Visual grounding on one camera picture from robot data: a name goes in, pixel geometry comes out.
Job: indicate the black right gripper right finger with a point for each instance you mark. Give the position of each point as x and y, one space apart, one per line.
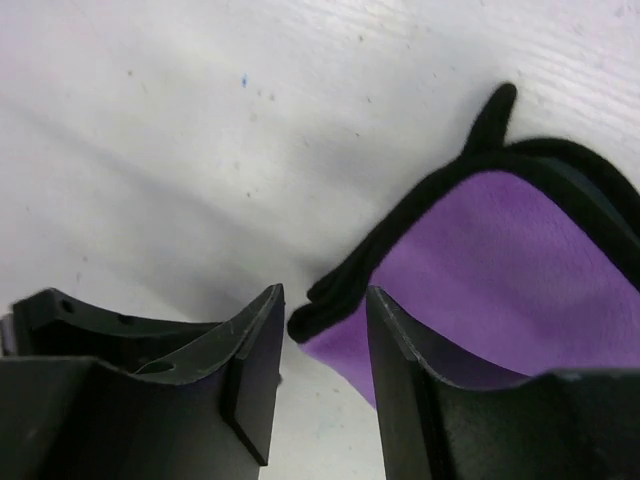
445 413

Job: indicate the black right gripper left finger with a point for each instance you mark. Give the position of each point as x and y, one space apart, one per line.
89 393

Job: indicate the black and purple towel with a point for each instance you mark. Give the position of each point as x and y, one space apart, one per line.
525 254

